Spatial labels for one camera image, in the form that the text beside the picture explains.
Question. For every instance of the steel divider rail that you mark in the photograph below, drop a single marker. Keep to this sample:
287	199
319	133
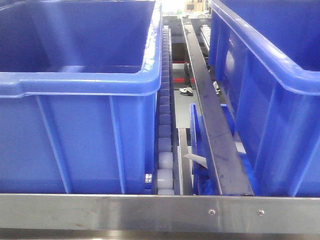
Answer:
225	167

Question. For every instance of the large blue bin right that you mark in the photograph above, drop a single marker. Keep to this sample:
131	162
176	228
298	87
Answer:
266	56

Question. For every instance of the lower blue bin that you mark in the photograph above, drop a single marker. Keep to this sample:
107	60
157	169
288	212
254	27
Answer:
202	183

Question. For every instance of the white roller track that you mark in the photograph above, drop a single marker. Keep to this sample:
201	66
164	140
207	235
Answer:
164	156

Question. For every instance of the large blue bin left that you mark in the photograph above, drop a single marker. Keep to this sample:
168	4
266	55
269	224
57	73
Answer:
78	92

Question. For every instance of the large blue bin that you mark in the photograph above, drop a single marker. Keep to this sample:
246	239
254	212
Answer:
78	92
266	56

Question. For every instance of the white sneaker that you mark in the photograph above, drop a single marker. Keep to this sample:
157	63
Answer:
186	91

